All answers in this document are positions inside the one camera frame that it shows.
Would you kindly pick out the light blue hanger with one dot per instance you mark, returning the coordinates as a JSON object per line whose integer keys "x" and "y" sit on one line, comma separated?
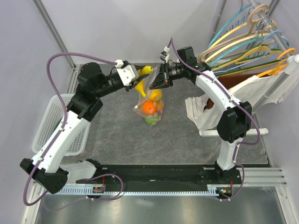
{"x": 279, "y": 32}

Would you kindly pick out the clear zip top bag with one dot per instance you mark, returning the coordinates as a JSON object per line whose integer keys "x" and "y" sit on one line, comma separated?
{"x": 160, "y": 104}

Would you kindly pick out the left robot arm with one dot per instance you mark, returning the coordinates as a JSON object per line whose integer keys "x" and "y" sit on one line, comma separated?
{"x": 45, "y": 167}

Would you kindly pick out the orange fruit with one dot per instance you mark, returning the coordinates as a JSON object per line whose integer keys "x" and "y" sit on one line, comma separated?
{"x": 149, "y": 107}

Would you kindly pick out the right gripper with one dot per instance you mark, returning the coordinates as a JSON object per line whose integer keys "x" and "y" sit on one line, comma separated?
{"x": 163, "y": 80}

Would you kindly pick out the yellow banana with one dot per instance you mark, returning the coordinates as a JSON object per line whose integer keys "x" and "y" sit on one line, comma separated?
{"x": 143, "y": 72}

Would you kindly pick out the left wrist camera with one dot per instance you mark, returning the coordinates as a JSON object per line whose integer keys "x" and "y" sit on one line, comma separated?
{"x": 127, "y": 72}

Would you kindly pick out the white clothes rack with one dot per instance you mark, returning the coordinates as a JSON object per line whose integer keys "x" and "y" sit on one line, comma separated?
{"x": 277, "y": 82}

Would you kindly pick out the green hanger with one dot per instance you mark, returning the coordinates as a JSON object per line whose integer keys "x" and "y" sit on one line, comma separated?
{"x": 253, "y": 61}

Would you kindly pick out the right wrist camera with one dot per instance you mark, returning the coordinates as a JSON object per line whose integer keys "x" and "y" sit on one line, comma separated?
{"x": 164, "y": 55}

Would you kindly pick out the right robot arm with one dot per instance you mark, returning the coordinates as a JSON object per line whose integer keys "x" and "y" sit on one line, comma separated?
{"x": 235, "y": 119}

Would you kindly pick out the green custard apple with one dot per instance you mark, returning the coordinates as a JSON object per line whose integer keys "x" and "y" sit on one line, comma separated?
{"x": 152, "y": 120}

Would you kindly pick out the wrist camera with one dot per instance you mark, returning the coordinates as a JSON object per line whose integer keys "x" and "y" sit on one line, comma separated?
{"x": 164, "y": 55}
{"x": 127, "y": 72}

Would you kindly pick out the yellow pear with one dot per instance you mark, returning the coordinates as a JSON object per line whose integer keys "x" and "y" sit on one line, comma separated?
{"x": 155, "y": 95}

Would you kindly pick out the yellow hanger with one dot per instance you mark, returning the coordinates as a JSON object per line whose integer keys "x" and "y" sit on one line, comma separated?
{"x": 258, "y": 48}

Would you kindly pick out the beige wooden hanger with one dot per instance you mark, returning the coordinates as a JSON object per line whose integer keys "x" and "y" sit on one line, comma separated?
{"x": 236, "y": 37}

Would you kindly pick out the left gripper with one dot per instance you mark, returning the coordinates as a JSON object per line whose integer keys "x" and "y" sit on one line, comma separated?
{"x": 130, "y": 86}

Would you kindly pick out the white plastic basket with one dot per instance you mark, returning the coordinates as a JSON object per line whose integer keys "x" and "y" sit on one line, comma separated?
{"x": 51, "y": 118}

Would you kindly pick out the orange hanger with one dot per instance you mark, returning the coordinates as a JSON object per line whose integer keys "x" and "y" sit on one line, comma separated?
{"x": 281, "y": 64}

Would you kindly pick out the teal hanger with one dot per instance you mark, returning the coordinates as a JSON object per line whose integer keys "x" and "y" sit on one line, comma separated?
{"x": 237, "y": 19}

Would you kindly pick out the aluminium frame post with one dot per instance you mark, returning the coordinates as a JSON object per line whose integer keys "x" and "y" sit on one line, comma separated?
{"x": 50, "y": 25}

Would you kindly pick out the brown box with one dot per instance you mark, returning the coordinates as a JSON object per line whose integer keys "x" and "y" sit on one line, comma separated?
{"x": 229, "y": 82}

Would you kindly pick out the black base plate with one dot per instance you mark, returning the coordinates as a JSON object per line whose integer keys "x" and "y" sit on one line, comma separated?
{"x": 162, "y": 178}

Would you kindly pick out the white cable duct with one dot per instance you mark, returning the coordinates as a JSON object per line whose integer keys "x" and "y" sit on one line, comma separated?
{"x": 89, "y": 190}

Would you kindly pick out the white cloth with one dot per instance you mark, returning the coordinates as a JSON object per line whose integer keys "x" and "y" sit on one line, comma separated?
{"x": 250, "y": 90}

